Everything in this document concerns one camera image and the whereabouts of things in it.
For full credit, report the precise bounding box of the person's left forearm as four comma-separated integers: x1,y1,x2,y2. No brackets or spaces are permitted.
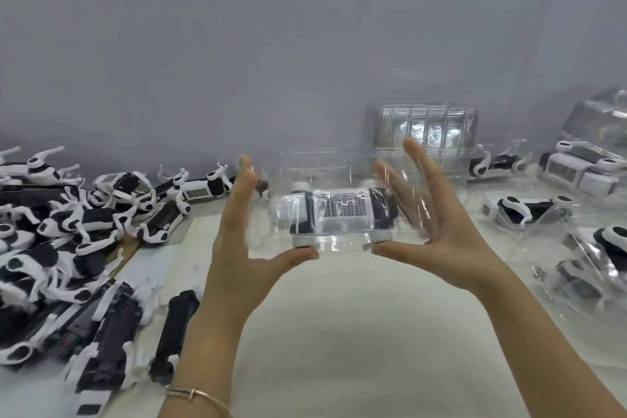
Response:
164,300,263,418

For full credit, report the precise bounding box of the black white robot dog toy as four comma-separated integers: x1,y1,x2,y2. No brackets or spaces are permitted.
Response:
533,224,627,308
481,194,575,229
468,143,529,178
537,139,624,198
268,183,399,250

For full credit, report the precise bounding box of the pile of robot dog toys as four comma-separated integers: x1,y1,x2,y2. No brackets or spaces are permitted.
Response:
0,145,235,406

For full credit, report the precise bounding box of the person's right hand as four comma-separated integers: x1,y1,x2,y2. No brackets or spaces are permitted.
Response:
372,137,508,294

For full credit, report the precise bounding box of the white paper sheet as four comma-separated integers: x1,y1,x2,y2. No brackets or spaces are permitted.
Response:
114,245,178,297

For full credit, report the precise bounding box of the cream table mat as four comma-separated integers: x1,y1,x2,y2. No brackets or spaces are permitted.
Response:
162,213,544,418

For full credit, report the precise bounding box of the black toy robot body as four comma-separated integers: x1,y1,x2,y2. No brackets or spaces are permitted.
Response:
148,289,201,385

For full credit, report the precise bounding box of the stack of clear plastic shells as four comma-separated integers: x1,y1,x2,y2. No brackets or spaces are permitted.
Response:
363,101,480,162
561,87,627,150

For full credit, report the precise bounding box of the thin metal bracelet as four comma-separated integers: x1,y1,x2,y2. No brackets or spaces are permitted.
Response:
164,385,235,418

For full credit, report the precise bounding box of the clear plastic blister pack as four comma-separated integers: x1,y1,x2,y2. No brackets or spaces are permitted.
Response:
247,148,433,258

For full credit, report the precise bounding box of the person's left hand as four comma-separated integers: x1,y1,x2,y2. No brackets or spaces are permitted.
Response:
202,154,320,318

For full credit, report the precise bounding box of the person's right forearm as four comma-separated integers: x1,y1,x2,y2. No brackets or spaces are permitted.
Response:
469,265,627,418

